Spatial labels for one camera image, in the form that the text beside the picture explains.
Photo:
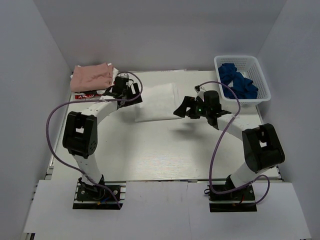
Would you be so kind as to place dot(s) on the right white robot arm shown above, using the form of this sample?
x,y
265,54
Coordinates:
x,y
261,145

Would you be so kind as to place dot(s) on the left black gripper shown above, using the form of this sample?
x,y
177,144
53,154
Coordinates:
x,y
133,96

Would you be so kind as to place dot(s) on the pink t shirt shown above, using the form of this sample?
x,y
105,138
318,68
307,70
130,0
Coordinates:
x,y
92,77

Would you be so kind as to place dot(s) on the white printed t shirt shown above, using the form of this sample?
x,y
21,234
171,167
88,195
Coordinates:
x,y
158,103

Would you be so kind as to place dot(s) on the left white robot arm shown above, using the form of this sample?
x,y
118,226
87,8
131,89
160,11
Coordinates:
x,y
80,136

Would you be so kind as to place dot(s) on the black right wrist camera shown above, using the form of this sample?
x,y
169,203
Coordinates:
x,y
223,112

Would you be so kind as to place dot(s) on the blue crumpled t shirt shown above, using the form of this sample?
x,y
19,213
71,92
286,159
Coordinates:
x,y
242,87

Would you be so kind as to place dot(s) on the white plastic basket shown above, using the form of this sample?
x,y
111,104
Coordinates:
x,y
250,68

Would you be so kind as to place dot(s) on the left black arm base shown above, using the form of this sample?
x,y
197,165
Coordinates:
x,y
85,199

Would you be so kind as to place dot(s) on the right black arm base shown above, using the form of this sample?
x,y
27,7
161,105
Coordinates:
x,y
241,201

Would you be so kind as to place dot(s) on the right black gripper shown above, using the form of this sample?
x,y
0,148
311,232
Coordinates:
x,y
194,109

